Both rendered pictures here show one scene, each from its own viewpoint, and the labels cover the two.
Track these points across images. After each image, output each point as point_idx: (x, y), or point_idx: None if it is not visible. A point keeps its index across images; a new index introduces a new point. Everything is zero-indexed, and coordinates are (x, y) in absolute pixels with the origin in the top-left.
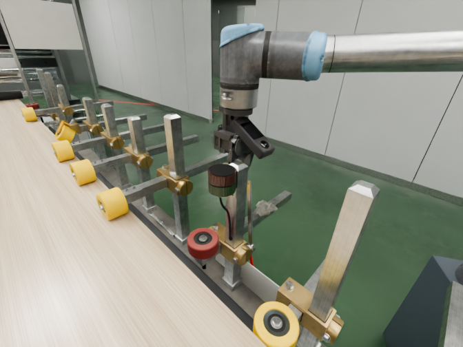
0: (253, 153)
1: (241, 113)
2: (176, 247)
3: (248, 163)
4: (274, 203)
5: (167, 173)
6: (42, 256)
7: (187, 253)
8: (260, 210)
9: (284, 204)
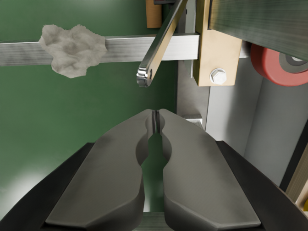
0: (13, 210)
1: None
2: (206, 118)
3: (100, 160)
4: (35, 48)
5: None
6: None
7: (205, 100)
8: (94, 48)
9: (5, 41)
